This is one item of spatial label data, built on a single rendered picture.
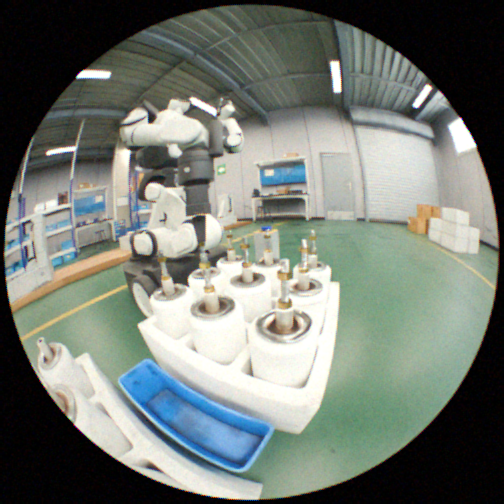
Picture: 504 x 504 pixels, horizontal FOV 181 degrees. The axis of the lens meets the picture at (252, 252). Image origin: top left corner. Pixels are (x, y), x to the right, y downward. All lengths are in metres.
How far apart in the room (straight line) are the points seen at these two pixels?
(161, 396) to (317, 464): 0.39
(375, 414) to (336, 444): 0.11
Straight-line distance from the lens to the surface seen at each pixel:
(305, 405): 0.24
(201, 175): 0.38
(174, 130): 0.43
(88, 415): 0.24
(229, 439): 0.41
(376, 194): 5.48
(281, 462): 0.40
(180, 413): 0.45
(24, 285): 2.27
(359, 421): 0.45
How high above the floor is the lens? 0.40
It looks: 14 degrees down
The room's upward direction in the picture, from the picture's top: 4 degrees counter-clockwise
